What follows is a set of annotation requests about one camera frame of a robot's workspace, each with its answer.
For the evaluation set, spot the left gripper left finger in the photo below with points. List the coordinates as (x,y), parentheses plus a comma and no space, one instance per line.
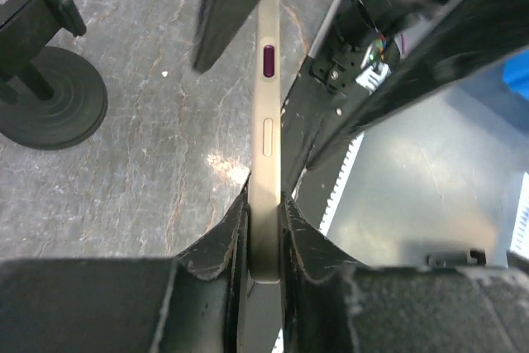
(191,302)

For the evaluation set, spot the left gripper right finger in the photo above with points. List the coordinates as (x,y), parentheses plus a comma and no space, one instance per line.
(331,303)

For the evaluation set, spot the smartphone with beige case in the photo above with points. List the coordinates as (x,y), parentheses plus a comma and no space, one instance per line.
(264,187)

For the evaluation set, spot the black phone stand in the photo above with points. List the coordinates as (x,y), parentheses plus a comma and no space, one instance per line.
(51,98)

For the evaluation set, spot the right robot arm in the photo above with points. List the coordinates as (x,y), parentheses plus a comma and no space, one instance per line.
(393,16)

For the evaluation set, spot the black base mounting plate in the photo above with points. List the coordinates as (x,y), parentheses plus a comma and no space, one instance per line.
(310,116)

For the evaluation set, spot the white slotted cable duct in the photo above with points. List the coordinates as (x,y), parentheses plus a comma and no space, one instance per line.
(341,181)

